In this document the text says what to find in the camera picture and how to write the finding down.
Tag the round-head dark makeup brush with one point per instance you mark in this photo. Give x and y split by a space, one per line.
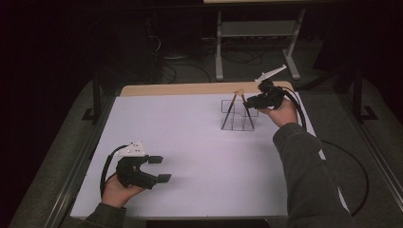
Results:
248 115

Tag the thin dark makeup brush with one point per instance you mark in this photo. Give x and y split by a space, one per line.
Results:
228 110

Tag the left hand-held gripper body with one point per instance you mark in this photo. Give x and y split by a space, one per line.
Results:
133 172

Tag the wooden table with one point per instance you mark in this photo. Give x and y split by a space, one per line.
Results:
190 88

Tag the grey metal shelf stand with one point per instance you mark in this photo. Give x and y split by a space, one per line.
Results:
253 28

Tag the aluminium rail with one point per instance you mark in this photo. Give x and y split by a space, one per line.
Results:
68 196
380 164

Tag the clear plastic organizer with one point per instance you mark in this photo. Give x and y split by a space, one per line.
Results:
237 125

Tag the person's right hand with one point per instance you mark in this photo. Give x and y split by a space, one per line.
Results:
283 115

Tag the black metal post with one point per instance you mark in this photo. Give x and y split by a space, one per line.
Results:
96 95
358 95

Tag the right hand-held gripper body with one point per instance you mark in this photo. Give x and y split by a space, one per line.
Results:
269 95

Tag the person's left hand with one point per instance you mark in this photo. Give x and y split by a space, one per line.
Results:
117 193

